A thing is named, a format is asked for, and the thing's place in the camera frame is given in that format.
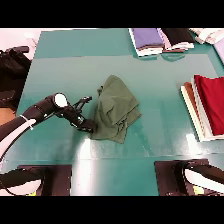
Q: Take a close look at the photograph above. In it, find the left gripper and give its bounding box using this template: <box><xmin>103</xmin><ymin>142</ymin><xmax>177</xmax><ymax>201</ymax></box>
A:
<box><xmin>67</xmin><ymin>112</ymin><xmax>98</xmax><ymax>134</ymax></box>

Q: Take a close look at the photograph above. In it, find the green T-shirt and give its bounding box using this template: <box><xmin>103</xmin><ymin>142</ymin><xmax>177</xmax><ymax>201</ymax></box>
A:
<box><xmin>90</xmin><ymin>74</ymin><xmax>143</xmax><ymax>145</ymax></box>

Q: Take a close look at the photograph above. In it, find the heap of clothes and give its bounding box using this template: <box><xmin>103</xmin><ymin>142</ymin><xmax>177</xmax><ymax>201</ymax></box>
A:
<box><xmin>0</xmin><ymin>46</ymin><xmax>33</xmax><ymax>112</ymax></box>

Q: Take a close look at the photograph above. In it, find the white garment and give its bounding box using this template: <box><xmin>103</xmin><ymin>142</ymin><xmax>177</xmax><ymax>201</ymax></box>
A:
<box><xmin>180</xmin><ymin>77</ymin><xmax>224</xmax><ymax>143</ymax></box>
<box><xmin>128</xmin><ymin>28</ymin><xmax>166</xmax><ymax>58</ymax></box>
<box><xmin>189</xmin><ymin>28</ymin><xmax>224</xmax><ymax>45</ymax></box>

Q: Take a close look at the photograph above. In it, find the purple garment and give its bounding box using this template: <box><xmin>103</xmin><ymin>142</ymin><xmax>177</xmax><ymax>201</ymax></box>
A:
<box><xmin>130</xmin><ymin>28</ymin><xmax>165</xmax><ymax>52</ymax></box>

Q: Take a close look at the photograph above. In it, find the orange-brown garment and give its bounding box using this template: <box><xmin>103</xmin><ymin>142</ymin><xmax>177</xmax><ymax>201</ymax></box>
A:
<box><xmin>183</xmin><ymin>81</ymin><xmax>202</xmax><ymax>122</ymax></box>

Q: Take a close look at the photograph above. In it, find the black folded garment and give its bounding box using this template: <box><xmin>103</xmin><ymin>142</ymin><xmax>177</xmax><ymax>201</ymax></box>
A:
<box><xmin>161</xmin><ymin>28</ymin><xmax>196</xmax><ymax>47</ymax></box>

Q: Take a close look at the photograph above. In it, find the red garment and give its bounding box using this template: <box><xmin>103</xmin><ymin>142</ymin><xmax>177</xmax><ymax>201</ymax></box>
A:
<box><xmin>193</xmin><ymin>74</ymin><xmax>224</xmax><ymax>137</ymax></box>

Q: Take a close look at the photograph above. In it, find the pale lilac garment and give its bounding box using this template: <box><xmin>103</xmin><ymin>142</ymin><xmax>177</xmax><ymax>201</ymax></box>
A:
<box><xmin>213</xmin><ymin>37</ymin><xmax>224</xmax><ymax>65</ymax></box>

